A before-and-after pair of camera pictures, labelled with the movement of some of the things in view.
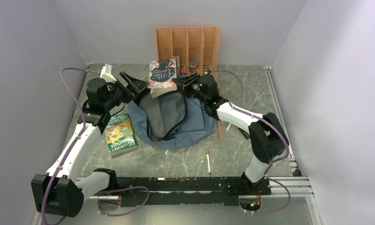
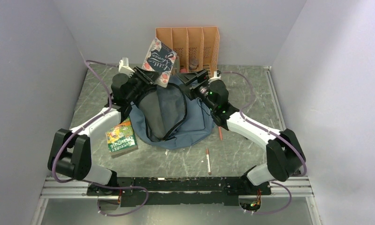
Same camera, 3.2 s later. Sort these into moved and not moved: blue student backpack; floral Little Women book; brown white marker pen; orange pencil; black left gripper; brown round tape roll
Moved: floral Little Women book; black left gripper
Not moved: brown white marker pen; blue student backpack; brown round tape roll; orange pencil
